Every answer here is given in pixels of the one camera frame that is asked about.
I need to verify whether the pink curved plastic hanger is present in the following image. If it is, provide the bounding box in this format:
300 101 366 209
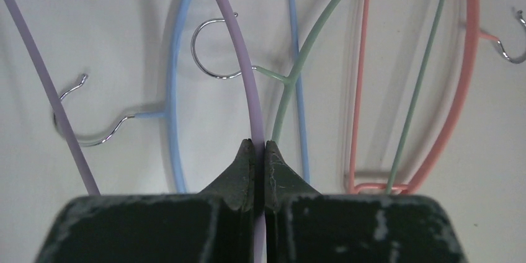
345 0 525 194

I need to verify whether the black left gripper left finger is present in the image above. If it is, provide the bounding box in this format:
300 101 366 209
36 139 256 262

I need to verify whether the blue plastic hanger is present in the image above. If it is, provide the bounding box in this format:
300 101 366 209
59 0 311 193

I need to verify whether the purple plastic hanger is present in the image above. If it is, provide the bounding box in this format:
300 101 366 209
4 0 265 262

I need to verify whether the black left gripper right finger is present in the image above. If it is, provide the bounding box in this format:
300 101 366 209
264 141 466 262

